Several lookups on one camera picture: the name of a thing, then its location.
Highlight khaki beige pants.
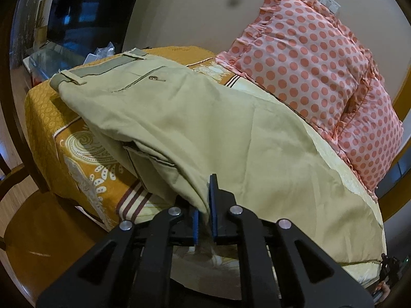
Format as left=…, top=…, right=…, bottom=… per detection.
left=50, top=51, right=386, bottom=264

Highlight wooden chair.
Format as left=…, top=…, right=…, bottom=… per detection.
left=0, top=150, right=110, bottom=305

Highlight yellow patterned bed sheet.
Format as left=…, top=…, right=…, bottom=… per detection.
left=24, top=45, right=388, bottom=289

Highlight pink polka dot pillow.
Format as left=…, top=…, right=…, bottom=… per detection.
left=216, top=0, right=403, bottom=195

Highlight glass side table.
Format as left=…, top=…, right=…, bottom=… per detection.
left=23, top=41, right=86, bottom=86

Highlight dark window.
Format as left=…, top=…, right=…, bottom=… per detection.
left=47, top=0, right=136, bottom=56

